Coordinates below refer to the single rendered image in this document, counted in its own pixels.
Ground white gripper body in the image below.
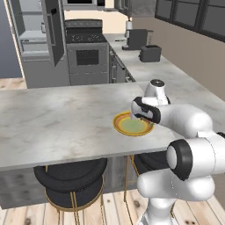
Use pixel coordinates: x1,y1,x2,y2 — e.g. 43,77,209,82
131,112,154,125

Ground yellow plate with green centre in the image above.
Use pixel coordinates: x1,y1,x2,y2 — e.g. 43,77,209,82
112,110,155,137

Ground grey fridge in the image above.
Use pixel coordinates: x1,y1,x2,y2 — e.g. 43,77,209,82
5,0,71,90

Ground dark grey fridge door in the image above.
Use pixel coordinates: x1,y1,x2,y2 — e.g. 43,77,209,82
40,0,66,68

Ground black round stool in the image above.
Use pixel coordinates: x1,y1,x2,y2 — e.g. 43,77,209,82
124,151,178,219
33,157,109,225

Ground grey base cupboards run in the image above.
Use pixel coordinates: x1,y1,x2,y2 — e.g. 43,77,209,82
108,47,137,84

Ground dark grey toaster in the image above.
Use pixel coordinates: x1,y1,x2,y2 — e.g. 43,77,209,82
138,44,163,63

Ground grey stove with oven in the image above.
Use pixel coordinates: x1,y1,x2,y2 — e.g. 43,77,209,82
64,18,110,87

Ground dark coffee machine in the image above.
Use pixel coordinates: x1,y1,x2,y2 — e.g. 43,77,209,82
121,28,149,52

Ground beige block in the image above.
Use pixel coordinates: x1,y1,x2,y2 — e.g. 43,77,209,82
146,29,155,46

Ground grey upper cupboards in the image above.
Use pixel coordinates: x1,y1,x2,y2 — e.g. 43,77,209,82
113,0,156,18

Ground dark framed window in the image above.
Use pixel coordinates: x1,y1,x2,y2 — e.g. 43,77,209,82
154,0,225,44

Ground microwave oven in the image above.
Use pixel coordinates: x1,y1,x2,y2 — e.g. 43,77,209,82
62,0,106,11

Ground grey island base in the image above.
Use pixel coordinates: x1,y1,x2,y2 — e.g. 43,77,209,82
0,154,142,211

